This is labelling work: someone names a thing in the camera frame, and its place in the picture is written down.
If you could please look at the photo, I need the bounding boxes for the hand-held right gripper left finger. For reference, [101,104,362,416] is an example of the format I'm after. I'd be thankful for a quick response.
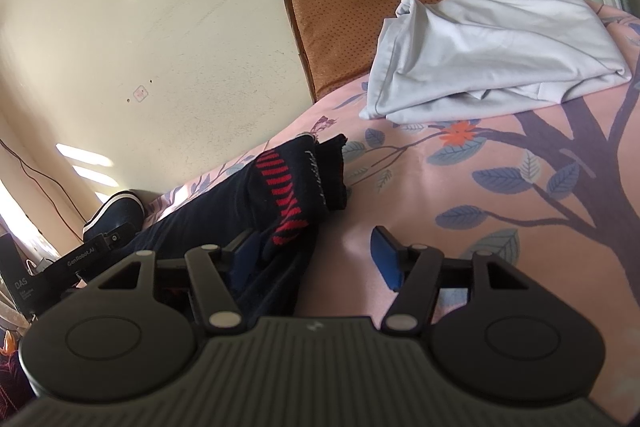
[97,229,261,335]

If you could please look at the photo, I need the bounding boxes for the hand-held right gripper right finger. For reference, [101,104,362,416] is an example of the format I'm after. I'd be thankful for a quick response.
[369,227,532,336]

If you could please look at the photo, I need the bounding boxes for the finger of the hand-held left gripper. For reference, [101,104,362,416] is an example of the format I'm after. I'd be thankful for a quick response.
[100,228,143,253]

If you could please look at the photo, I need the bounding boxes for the navy reindeer pattern sweater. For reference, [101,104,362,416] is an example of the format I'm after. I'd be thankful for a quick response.
[120,133,349,325]

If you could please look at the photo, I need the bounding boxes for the folded black white-striped clothes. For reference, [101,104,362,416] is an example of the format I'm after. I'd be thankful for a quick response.
[81,189,147,244]

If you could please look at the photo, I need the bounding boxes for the pink printed bedsheet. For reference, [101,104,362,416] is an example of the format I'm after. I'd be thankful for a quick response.
[145,0,640,408]

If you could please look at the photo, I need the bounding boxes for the white garment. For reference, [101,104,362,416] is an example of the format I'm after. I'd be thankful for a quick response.
[359,0,633,125]

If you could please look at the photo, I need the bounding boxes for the red cable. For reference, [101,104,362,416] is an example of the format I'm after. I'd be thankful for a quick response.
[0,139,86,233]

